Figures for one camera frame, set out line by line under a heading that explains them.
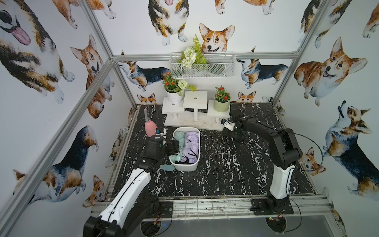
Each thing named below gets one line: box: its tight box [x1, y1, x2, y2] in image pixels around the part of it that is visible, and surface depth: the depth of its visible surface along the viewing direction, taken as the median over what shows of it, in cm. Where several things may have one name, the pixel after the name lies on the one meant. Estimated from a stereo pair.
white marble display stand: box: [161, 90, 231, 131], surface depth 104 cm
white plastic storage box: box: [169, 127, 201, 172], surface depth 87 cm
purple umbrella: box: [180, 131, 200, 164], surface depth 87 cm
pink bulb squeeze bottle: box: [144, 108, 158, 138], surface depth 97 cm
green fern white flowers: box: [177, 33, 208, 69], surface depth 82 cm
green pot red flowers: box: [213, 84, 232, 113], surface depth 90 cm
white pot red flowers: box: [161, 71, 199, 106], surface depth 93 cm
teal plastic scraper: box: [159, 164, 175, 172], surface depth 89 cm
